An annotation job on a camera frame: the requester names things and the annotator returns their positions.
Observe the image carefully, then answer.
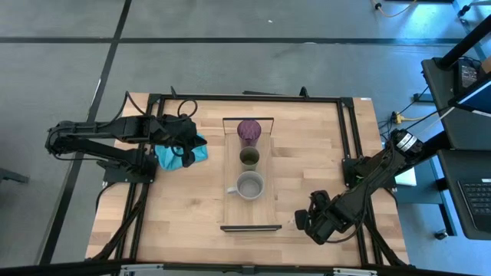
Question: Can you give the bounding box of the white box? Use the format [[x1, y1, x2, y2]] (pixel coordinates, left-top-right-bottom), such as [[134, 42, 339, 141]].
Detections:
[[394, 167, 417, 188]]

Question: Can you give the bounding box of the black rail with silver brackets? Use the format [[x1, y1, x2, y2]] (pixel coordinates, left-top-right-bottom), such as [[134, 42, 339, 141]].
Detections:
[[0, 259, 491, 276]]

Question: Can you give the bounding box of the clear glass cup with handle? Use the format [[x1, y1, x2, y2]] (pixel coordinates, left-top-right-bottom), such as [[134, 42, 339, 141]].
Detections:
[[284, 214, 305, 233]]

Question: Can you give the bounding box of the grey chair leg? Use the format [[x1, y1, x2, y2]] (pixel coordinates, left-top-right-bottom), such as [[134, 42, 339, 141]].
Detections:
[[0, 168, 30, 185]]

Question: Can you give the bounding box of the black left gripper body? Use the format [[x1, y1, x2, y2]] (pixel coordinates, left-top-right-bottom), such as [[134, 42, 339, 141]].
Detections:
[[152, 113, 199, 169]]

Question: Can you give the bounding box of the black laptop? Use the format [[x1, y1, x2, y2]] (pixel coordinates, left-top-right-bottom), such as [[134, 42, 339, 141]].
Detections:
[[457, 177, 491, 241]]

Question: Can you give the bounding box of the purple ribbed tumbler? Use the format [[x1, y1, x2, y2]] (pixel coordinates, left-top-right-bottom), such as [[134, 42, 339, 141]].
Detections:
[[236, 119, 263, 149]]

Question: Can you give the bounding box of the wooden tray with black ends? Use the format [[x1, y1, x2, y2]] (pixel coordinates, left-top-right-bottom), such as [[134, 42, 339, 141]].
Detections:
[[219, 117, 283, 232]]

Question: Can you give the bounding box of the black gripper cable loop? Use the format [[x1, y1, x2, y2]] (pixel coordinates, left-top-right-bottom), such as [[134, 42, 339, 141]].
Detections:
[[176, 98, 199, 120]]

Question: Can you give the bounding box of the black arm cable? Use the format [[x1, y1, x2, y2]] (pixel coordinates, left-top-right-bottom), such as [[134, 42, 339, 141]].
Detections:
[[113, 90, 149, 124]]

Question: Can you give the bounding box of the black diagonal pole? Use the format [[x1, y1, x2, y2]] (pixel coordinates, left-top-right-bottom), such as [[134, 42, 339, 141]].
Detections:
[[437, 15, 491, 71]]

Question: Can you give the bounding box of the small black device with screen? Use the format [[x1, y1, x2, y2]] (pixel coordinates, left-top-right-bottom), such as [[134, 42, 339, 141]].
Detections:
[[456, 63, 479, 90]]

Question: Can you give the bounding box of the blue cloth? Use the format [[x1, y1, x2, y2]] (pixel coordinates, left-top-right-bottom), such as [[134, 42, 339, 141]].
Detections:
[[155, 133, 209, 172]]

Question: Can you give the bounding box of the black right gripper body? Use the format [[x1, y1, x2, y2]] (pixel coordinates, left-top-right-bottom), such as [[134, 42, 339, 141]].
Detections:
[[305, 190, 348, 245]]

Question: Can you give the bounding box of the olive green cup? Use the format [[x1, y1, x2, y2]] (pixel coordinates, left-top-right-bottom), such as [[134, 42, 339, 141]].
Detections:
[[239, 146, 261, 173]]

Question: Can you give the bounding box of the black side desk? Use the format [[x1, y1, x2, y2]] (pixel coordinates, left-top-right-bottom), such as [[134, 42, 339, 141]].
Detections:
[[420, 57, 491, 150]]

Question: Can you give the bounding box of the yellow floor cable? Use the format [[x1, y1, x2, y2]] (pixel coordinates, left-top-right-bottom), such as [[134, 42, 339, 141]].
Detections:
[[370, 0, 418, 18]]

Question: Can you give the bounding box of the black aluminium table frame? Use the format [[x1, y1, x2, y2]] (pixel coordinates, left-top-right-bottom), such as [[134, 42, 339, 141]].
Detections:
[[86, 86, 410, 269]]

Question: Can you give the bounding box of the grey mug with white handle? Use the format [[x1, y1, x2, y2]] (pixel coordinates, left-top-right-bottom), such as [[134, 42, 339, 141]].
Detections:
[[226, 170, 265, 202]]

